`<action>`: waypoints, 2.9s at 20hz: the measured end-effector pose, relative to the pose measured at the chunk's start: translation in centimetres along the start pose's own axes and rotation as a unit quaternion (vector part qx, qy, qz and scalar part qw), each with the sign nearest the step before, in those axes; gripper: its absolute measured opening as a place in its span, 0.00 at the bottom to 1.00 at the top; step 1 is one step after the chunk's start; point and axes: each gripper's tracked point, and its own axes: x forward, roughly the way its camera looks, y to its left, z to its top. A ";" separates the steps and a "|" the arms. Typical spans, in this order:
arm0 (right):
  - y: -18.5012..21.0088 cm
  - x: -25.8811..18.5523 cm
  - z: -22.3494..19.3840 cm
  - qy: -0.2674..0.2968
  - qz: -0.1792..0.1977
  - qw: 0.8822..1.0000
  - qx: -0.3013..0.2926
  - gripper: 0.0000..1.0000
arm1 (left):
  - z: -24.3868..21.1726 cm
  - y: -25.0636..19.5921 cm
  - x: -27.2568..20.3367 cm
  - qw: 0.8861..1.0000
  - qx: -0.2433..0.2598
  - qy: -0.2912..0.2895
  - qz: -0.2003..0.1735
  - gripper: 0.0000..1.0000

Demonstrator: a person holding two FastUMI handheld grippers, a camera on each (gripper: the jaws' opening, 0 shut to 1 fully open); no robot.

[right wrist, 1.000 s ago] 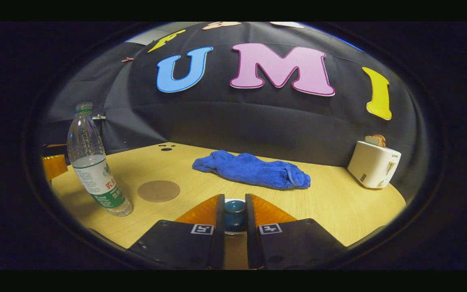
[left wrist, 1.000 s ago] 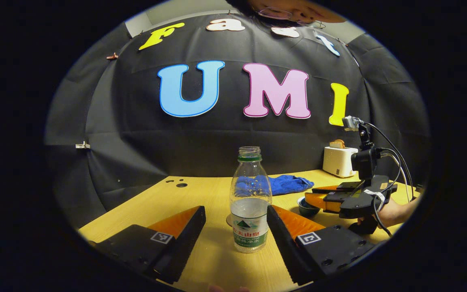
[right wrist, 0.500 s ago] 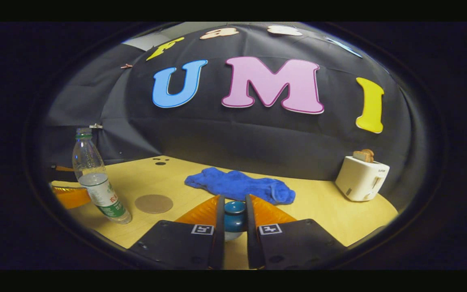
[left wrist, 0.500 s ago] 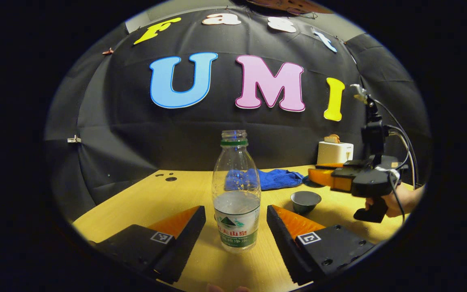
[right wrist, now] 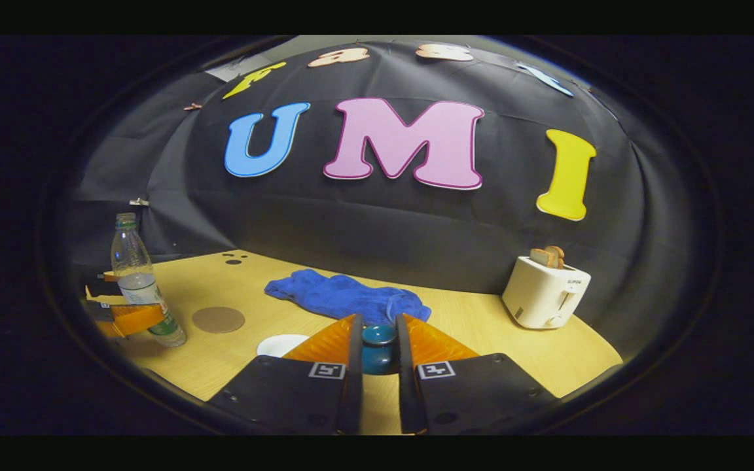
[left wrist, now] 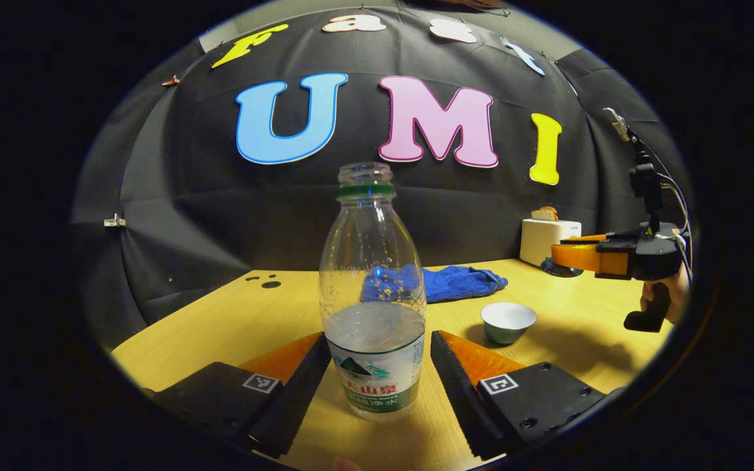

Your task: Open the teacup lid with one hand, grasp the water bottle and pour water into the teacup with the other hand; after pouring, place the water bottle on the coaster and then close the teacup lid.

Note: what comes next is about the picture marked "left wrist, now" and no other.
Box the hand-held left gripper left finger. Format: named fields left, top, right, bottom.
left=148, top=332, right=333, bottom=459

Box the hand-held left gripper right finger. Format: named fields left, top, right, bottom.
left=429, top=330, right=613, bottom=461

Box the blue teacup lid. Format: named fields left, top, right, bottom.
left=539, top=257, right=584, bottom=279

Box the small white teacup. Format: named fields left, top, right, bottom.
left=480, top=302, right=538, bottom=346

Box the clear plastic water bottle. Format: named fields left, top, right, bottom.
left=319, top=162, right=427, bottom=421

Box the white toaster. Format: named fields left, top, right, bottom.
left=520, top=219, right=582, bottom=266

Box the blue towel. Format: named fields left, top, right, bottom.
left=361, top=264, right=509, bottom=304

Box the black backdrop cloth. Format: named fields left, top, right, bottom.
left=71, top=3, right=695, bottom=351

